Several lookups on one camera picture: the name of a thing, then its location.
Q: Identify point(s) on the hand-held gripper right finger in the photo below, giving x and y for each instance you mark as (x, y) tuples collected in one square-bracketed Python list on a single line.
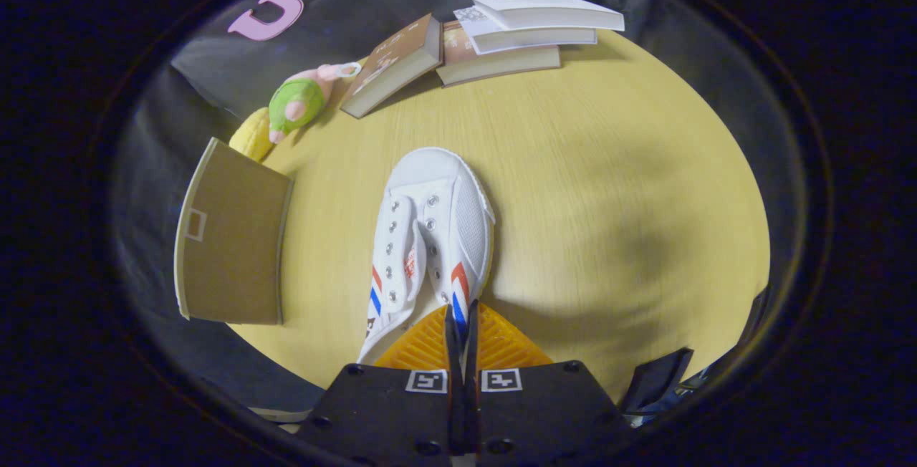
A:
[(544, 410)]

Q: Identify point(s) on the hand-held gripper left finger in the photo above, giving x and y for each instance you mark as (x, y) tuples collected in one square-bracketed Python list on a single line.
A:
[(387, 410)]

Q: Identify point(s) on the brown cardboard storage box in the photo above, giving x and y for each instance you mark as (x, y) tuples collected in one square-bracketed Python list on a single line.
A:
[(229, 252)]

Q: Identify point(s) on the white canvas shoe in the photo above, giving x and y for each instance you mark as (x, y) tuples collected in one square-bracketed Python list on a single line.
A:
[(437, 184)]

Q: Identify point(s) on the black flat object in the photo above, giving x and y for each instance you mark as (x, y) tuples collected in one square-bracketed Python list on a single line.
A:
[(655, 377)]

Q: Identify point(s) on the yellow plush toy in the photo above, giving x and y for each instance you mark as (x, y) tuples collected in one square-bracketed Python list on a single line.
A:
[(252, 136)]

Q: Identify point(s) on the green and pink plush toy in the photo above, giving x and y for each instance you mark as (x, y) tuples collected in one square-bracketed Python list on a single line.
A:
[(297, 102)]

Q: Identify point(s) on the thick brown book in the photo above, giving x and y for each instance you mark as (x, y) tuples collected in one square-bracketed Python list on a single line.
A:
[(498, 66)]

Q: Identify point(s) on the brown cover book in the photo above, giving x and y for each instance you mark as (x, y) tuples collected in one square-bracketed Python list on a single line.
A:
[(390, 59)]

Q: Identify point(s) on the white book patterned cover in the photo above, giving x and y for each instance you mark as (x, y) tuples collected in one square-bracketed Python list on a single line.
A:
[(534, 39)]

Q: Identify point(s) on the white book grey cover picture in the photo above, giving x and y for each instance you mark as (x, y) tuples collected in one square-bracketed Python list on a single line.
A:
[(551, 12)]

